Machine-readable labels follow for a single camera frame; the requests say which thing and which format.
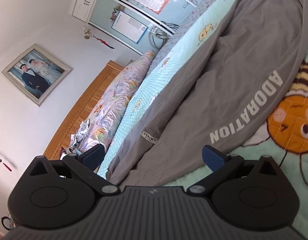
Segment red tassel ornament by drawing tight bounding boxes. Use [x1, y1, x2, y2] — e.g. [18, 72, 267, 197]
[0, 145, 12, 172]

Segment framed wedding photo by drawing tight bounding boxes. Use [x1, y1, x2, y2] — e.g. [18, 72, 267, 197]
[1, 44, 73, 107]

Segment wall lamp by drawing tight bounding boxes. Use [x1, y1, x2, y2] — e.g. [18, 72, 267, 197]
[81, 25, 92, 40]

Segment floral pillow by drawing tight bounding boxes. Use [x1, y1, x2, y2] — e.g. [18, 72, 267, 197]
[69, 50, 155, 173]

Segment white wardrobe with sliding doors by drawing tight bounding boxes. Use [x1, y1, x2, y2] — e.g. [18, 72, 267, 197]
[68, 0, 220, 55]

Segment red hanging ornament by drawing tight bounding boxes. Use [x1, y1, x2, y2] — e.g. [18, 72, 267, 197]
[93, 35, 115, 50]

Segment grey pants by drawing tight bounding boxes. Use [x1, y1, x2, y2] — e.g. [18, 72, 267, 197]
[105, 0, 308, 187]

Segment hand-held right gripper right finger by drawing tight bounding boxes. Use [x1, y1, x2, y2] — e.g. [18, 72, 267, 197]
[186, 144, 280, 195]

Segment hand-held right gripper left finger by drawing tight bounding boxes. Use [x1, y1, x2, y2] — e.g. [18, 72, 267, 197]
[28, 144, 122, 196]

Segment quilted bee-print bedspread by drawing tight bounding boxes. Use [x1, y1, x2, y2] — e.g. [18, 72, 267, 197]
[96, 0, 308, 240]

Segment wooden headboard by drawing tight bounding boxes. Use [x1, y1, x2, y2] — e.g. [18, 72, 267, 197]
[43, 60, 126, 160]

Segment blue-bordered wall poster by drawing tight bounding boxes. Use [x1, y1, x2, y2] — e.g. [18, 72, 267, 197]
[111, 10, 148, 44]

